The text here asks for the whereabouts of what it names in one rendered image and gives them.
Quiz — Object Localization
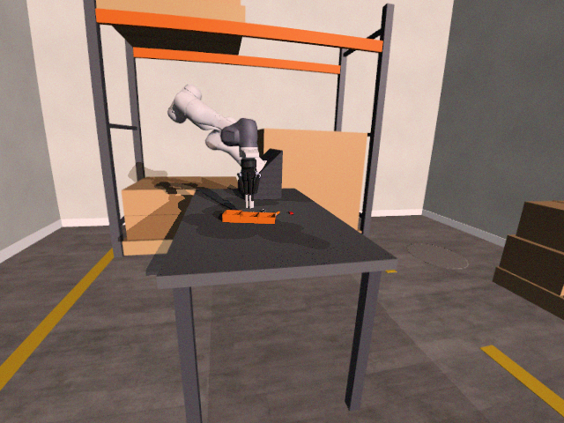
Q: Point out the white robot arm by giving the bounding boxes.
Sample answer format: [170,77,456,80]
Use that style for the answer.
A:
[167,85,266,173]

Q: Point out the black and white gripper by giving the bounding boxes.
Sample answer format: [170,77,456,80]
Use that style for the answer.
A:
[237,160,262,208]

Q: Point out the orange rack of bins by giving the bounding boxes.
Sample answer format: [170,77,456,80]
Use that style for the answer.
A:
[222,210,276,224]

